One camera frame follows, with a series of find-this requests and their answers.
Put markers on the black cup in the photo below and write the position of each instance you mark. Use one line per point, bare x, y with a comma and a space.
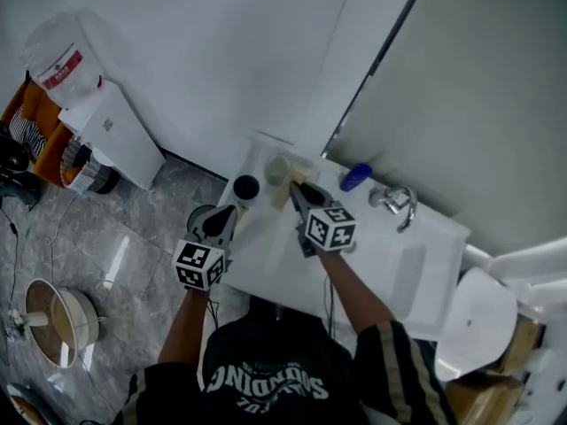
246, 187

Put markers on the blue bottle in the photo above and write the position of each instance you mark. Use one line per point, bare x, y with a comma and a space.
355, 176

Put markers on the person's right forearm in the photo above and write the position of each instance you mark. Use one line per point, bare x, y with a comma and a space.
354, 290

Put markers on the white toilet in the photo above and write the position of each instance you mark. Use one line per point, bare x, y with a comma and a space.
478, 321

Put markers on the chrome faucet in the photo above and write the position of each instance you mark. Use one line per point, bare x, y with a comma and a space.
398, 202

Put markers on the black device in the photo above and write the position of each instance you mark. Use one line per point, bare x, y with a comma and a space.
15, 162

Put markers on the orange storage box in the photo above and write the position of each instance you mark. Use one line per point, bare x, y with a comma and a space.
48, 142

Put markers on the beige tray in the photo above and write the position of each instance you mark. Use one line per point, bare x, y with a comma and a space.
279, 198

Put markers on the white sink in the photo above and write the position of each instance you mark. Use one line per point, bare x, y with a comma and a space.
398, 264

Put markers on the clear water jug red label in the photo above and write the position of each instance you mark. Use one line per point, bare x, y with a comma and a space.
62, 60

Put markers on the clear plastic cup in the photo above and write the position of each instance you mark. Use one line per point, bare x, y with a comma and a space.
278, 168

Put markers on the white water dispenser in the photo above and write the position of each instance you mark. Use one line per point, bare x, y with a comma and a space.
119, 140

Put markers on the striped black white cloth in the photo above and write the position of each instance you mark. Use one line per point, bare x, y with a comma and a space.
27, 131

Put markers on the white pipe rail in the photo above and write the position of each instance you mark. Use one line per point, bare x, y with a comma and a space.
522, 261

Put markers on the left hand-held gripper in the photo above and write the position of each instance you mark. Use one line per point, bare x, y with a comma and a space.
197, 261

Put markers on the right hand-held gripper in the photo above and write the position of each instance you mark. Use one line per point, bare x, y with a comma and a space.
332, 228

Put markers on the round beige lamp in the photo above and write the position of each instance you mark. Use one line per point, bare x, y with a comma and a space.
57, 321

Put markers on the person's left forearm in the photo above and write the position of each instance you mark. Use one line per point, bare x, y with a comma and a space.
188, 326

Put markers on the pleated gray white basket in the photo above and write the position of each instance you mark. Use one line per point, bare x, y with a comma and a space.
90, 173

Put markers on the cardboard box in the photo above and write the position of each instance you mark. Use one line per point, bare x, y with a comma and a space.
491, 396

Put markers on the black door frame strip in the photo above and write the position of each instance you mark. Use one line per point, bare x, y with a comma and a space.
376, 64

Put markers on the person's black printed shirt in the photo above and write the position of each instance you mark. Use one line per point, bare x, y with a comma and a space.
274, 370

